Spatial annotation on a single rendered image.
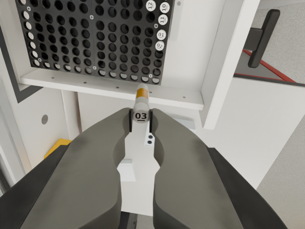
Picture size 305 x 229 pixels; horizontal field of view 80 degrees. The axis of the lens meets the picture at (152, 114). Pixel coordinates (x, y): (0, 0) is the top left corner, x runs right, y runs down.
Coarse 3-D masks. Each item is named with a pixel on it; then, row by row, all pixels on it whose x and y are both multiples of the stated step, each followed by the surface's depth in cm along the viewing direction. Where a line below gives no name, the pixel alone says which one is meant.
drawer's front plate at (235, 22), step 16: (240, 0) 22; (256, 0) 21; (224, 16) 28; (240, 16) 22; (224, 32) 27; (240, 32) 23; (224, 48) 26; (240, 48) 24; (208, 64) 34; (224, 64) 25; (208, 80) 32; (224, 80) 26; (208, 96) 30; (224, 96) 27; (208, 112) 29; (208, 128) 30
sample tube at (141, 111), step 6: (144, 84) 16; (138, 90) 15; (144, 90) 15; (138, 96) 14; (144, 96) 14; (138, 102) 13; (144, 102) 13; (138, 108) 12; (144, 108) 12; (138, 114) 12; (144, 114) 12; (138, 120) 13; (144, 120) 13
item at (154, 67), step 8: (160, 0) 24; (168, 0) 24; (168, 16) 25; (160, 24) 26; (168, 24) 26; (152, 64) 29; (152, 72) 29; (160, 72) 29; (152, 80) 31; (160, 80) 30
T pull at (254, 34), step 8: (272, 16) 23; (264, 24) 24; (272, 24) 23; (256, 32) 24; (264, 32) 24; (272, 32) 24; (248, 40) 24; (256, 40) 24; (264, 40) 24; (248, 48) 25; (256, 48) 25; (264, 48) 25; (256, 56) 25; (248, 64) 27; (256, 64) 26
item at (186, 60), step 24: (0, 0) 27; (24, 0) 32; (192, 0) 29; (216, 0) 29; (0, 24) 29; (192, 24) 31; (216, 24) 30; (24, 48) 33; (168, 48) 33; (192, 48) 33; (24, 72) 34; (48, 72) 36; (168, 72) 36; (192, 72) 35; (120, 96) 33; (168, 96) 33; (192, 96) 34
